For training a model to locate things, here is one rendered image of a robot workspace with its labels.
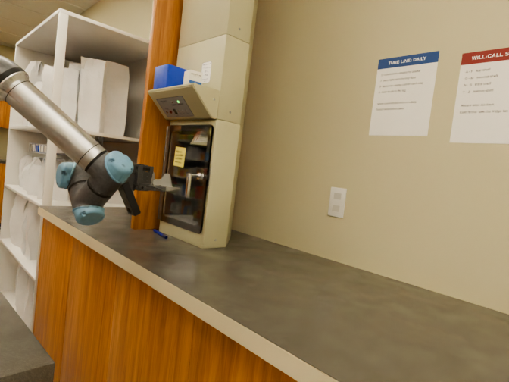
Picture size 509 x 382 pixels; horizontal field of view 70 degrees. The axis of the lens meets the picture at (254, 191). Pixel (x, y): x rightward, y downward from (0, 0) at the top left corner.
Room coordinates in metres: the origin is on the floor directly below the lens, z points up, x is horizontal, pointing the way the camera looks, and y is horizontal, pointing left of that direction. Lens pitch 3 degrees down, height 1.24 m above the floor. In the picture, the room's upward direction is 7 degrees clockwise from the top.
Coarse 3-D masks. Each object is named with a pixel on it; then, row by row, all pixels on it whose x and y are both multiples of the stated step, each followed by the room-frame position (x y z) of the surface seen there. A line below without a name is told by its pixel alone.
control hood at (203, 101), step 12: (192, 84) 1.23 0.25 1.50; (156, 96) 1.43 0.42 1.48; (168, 96) 1.37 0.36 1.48; (192, 96) 1.27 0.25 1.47; (204, 96) 1.26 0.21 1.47; (216, 96) 1.29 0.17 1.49; (192, 108) 1.32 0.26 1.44; (204, 108) 1.28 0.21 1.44; (216, 108) 1.30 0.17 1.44; (168, 120) 1.52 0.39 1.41; (180, 120) 1.47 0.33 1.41
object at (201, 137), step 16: (176, 128) 1.47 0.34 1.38; (192, 128) 1.39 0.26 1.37; (208, 128) 1.31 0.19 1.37; (176, 144) 1.46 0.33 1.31; (192, 144) 1.38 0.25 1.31; (208, 144) 1.31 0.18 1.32; (192, 160) 1.37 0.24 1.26; (208, 160) 1.30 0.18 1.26; (176, 176) 1.44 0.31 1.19; (176, 192) 1.43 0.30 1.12; (192, 192) 1.35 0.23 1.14; (176, 208) 1.42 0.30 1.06; (192, 208) 1.34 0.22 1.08; (176, 224) 1.41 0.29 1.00; (192, 224) 1.34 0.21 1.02
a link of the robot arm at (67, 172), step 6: (66, 162) 1.01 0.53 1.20; (72, 162) 1.03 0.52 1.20; (60, 168) 1.00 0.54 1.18; (66, 168) 0.99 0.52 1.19; (72, 168) 1.00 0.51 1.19; (78, 168) 1.01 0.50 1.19; (60, 174) 1.00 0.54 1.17; (66, 174) 0.99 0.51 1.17; (72, 174) 0.99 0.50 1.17; (78, 174) 1.00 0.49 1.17; (84, 174) 1.01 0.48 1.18; (60, 180) 0.99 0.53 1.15; (66, 180) 0.99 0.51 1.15; (72, 180) 0.99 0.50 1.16; (78, 180) 0.99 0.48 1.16; (60, 186) 1.00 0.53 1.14; (66, 186) 1.00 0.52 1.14
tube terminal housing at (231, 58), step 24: (192, 48) 1.45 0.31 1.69; (216, 48) 1.34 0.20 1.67; (240, 48) 1.35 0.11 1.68; (216, 72) 1.33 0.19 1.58; (240, 72) 1.36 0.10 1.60; (240, 96) 1.37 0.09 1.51; (192, 120) 1.41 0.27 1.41; (216, 120) 1.31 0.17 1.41; (240, 120) 1.38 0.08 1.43; (216, 144) 1.31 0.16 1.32; (240, 144) 1.52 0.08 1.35; (216, 168) 1.32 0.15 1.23; (216, 192) 1.33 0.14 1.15; (216, 216) 1.33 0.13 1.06; (192, 240) 1.35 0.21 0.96; (216, 240) 1.34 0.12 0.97
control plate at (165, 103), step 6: (174, 96) 1.34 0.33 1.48; (180, 96) 1.32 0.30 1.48; (162, 102) 1.43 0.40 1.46; (168, 102) 1.40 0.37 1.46; (174, 102) 1.37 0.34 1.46; (180, 102) 1.34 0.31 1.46; (162, 108) 1.46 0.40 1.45; (168, 108) 1.43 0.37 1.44; (174, 108) 1.40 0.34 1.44; (180, 108) 1.37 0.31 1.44; (186, 108) 1.35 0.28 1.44; (168, 114) 1.47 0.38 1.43; (174, 114) 1.44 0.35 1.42; (180, 114) 1.41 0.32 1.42; (186, 114) 1.38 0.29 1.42; (192, 114) 1.35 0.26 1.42
